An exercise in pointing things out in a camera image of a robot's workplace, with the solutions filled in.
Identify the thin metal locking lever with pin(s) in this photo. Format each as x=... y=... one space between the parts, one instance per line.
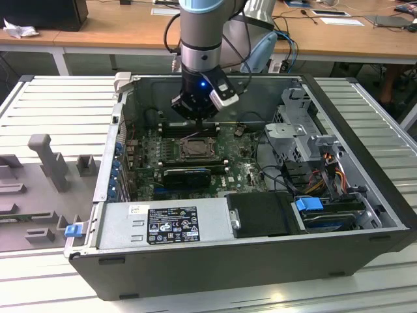
x=190 y=137

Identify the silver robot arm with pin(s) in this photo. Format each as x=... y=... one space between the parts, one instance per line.
x=200 y=32

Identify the black RAM slot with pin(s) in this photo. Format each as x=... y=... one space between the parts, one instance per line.
x=176 y=133
x=192 y=162
x=218 y=168
x=176 y=127

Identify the CPU socket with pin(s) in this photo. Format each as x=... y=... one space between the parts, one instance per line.
x=215 y=150

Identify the black drive cover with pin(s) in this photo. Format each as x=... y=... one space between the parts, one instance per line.
x=260 y=213

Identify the black graphics card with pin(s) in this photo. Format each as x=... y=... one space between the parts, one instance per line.
x=187 y=178

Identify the green motherboard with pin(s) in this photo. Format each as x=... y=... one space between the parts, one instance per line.
x=241 y=172

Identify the wooden desk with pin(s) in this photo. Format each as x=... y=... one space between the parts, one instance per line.
x=130 y=32

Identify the metal disk bay cage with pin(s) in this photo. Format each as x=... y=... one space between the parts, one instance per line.
x=294 y=107

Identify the white barcode sticker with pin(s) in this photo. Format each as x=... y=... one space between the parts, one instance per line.
x=138 y=209

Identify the black power supply label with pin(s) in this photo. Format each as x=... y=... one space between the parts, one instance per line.
x=172 y=225

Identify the grey power supply unit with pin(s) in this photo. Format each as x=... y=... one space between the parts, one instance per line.
x=120 y=228

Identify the open black PC case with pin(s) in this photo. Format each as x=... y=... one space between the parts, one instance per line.
x=195 y=274

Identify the grey parts rack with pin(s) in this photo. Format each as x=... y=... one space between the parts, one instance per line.
x=49 y=195

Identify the blue case latch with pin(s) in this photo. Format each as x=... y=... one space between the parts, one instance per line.
x=73 y=231

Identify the black box on desk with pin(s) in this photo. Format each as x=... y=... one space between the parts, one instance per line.
x=42 y=14

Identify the crumpled white paper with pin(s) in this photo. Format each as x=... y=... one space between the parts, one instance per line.
x=19 y=30

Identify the grey laptop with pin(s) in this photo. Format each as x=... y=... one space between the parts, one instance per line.
x=389 y=21

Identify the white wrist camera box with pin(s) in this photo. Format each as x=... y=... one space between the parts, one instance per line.
x=224 y=98

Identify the grey metal bracket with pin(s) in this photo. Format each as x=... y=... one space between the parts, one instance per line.
x=280 y=132

